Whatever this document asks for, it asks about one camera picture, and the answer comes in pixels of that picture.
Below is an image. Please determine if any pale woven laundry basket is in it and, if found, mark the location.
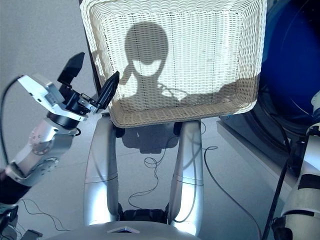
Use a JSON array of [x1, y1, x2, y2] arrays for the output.
[[79, 0, 268, 129]]

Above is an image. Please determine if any white machine plinth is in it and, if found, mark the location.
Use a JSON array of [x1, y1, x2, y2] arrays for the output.
[[216, 115, 301, 194]]

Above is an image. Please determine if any grey washing machine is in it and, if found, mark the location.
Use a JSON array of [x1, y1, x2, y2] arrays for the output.
[[246, 0, 320, 181]]

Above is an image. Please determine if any black robot pelvis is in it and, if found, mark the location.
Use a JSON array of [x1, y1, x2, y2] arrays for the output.
[[116, 203, 170, 225]]

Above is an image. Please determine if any silver robot torso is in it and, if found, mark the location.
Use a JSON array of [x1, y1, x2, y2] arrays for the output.
[[44, 219, 204, 240]]

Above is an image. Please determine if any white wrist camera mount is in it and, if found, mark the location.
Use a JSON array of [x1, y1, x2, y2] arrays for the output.
[[16, 73, 89, 123]]

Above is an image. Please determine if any thin pale floor cord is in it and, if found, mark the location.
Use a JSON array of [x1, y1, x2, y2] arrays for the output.
[[127, 145, 166, 209]]

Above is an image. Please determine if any black floor cable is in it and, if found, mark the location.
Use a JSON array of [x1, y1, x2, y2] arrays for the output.
[[203, 145, 264, 240]]

